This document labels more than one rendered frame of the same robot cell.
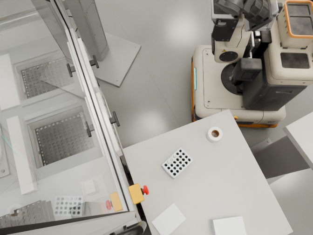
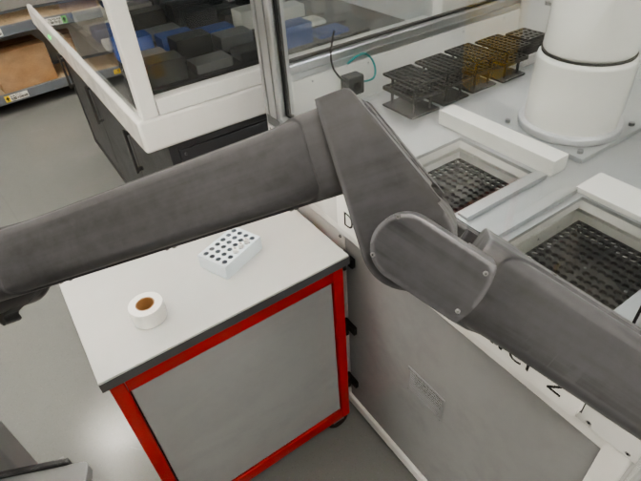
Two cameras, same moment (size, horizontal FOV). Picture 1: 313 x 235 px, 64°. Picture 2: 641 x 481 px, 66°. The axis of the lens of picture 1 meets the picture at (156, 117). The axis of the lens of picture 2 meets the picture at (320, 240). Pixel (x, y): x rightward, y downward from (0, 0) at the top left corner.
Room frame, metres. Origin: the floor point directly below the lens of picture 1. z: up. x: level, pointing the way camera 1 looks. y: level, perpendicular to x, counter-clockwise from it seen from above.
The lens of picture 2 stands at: (1.10, -0.05, 1.52)
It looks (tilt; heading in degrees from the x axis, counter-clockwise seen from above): 40 degrees down; 170
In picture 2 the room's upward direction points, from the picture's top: 5 degrees counter-clockwise
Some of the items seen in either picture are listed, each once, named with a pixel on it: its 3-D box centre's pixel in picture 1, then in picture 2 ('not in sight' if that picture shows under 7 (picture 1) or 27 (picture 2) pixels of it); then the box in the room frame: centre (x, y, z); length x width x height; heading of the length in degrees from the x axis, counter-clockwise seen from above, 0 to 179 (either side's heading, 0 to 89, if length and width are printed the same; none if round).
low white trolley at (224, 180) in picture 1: (192, 192); (212, 337); (0.08, -0.21, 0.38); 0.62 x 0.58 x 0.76; 21
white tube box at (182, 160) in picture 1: (177, 162); (230, 251); (0.19, -0.10, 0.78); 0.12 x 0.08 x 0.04; 133
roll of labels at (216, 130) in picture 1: (214, 134); (147, 310); (0.33, -0.28, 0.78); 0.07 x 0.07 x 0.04
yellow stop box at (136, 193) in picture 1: (137, 193); not in sight; (0.05, 0.08, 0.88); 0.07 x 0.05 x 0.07; 21
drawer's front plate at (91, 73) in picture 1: (89, 67); (506, 331); (0.65, 0.33, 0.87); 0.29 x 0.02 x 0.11; 21
